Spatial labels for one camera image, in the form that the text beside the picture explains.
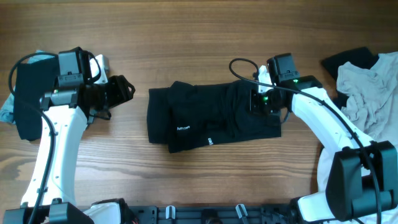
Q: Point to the beige t-shirt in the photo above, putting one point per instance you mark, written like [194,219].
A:
[377,115]

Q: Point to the black t-shirt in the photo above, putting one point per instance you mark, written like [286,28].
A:
[185,116]

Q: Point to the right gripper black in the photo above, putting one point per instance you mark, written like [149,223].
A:
[254,107]

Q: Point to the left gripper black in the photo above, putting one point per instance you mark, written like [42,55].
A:
[122,93]

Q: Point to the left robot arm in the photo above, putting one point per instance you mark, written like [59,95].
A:
[65,112]

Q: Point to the folded black garment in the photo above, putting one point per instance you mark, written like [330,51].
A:
[32,81]

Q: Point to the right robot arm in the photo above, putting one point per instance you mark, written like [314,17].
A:
[357,174]

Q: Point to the black garment under pile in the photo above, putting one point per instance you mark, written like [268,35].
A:
[352,73]

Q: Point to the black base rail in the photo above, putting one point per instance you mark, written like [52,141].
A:
[266,214]

